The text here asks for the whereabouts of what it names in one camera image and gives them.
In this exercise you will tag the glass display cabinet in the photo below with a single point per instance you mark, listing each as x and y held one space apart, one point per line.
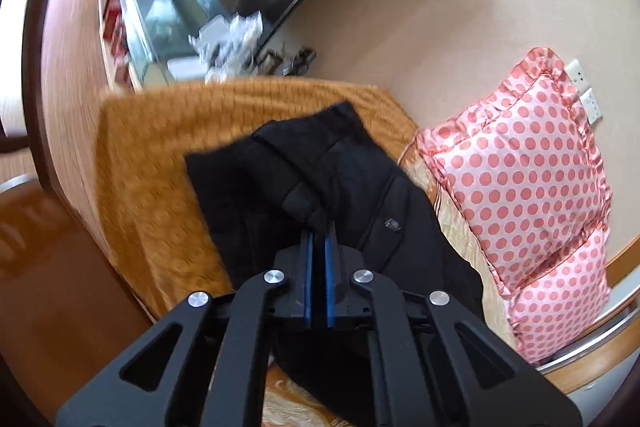
150 22

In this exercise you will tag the white wall socket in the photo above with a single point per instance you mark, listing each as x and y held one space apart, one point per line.
591 106
577 72

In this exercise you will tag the pink polka dot pillow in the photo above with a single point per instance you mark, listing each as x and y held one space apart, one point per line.
515 167
565 302

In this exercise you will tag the black pants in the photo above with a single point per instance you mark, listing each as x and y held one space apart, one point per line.
350 187

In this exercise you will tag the brown wooden door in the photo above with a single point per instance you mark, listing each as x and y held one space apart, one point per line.
55 117

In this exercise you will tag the wooden bed headboard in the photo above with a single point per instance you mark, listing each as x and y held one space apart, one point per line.
600 322

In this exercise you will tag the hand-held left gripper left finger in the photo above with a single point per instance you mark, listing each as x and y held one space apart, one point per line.
308 279

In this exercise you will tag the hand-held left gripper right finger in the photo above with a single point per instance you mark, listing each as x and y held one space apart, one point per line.
329 279

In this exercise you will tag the orange patterned bed blanket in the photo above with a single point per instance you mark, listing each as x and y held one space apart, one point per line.
150 187

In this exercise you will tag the white plastic bags pile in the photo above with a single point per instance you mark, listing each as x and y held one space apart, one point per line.
227 39

